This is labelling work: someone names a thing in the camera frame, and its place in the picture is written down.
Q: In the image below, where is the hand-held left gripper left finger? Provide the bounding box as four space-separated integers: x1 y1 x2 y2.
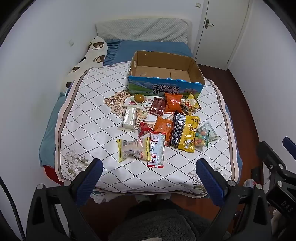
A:
26 158 104 241

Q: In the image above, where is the bear print pillow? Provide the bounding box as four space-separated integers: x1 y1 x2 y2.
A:
62 36 109 93

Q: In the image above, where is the dark red snack packet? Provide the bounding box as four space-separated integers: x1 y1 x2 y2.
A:
148 97 166 116

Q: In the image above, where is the red object under bed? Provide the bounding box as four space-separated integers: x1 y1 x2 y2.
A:
44 166 62 184

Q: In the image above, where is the black and yellow snack packet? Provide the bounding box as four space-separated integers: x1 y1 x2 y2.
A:
170 112 201 153

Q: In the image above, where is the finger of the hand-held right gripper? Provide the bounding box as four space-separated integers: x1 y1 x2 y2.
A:
282 137 296 160
257 141 287 179

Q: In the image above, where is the white diamond pattern quilt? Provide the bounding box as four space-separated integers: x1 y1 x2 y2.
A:
54 61 240 200

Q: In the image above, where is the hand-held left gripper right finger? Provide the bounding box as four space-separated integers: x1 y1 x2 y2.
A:
195 158 272 241

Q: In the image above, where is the printed cardboard box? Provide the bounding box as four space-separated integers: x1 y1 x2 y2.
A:
127 50 206 99

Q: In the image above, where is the black cable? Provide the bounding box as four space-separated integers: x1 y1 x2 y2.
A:
0 176 26 241

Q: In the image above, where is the small red snack packet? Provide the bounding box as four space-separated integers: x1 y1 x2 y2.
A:
138 121 155 138

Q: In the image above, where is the person's grey fleece clothing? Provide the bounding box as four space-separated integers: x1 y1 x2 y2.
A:
109 199 232 241

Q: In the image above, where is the silver printed snack packet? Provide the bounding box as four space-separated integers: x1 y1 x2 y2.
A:
196 121 218 142

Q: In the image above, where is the yellow and white snack packet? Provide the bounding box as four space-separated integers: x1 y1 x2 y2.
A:
116 137 151 163

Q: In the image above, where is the colourful candy packet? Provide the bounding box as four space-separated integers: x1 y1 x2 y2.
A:
194 130 211 148

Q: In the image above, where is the white door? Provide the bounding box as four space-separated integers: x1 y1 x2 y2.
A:
193 0 251 70

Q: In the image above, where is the grey pillow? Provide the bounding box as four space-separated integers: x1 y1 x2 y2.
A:
95 18 192 44

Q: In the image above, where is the yellow panda snack packet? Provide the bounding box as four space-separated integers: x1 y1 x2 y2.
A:
180 92 201 115

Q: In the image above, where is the orange puffed snack packet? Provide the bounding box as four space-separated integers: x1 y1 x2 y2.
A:
164 91 184 114

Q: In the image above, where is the white and red snack packet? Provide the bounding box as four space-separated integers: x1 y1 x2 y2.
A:
147 132 166 168

